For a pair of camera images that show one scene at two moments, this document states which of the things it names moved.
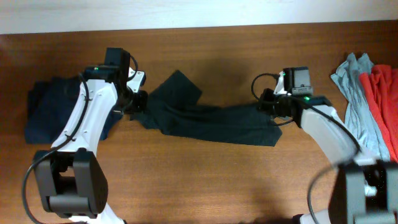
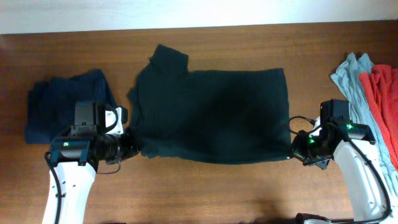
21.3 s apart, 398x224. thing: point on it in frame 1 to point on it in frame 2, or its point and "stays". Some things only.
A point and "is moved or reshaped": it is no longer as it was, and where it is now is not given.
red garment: (381, 84) stays
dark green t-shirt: (174, 105) is moved or reshaped
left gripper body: (132, 102) to (122, 147)
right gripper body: (273, 103) to (309, 150)
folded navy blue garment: (50, 101) stays
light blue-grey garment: (359, 113) stays
